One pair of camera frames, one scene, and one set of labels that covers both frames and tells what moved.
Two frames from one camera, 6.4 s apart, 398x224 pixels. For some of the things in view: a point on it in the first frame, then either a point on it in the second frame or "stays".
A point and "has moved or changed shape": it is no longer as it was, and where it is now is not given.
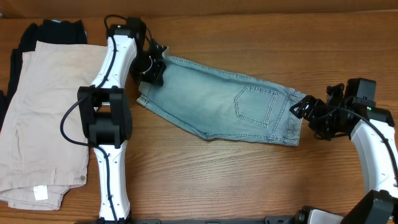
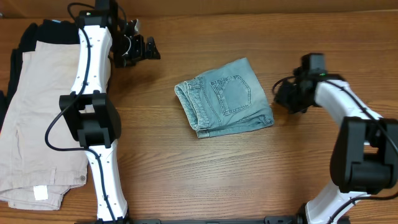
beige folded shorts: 38,163 stays
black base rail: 268,220 stays
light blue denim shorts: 219,104 has moved or changed shape
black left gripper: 156,65 -> 147,49
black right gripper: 316,107 -> 284,99
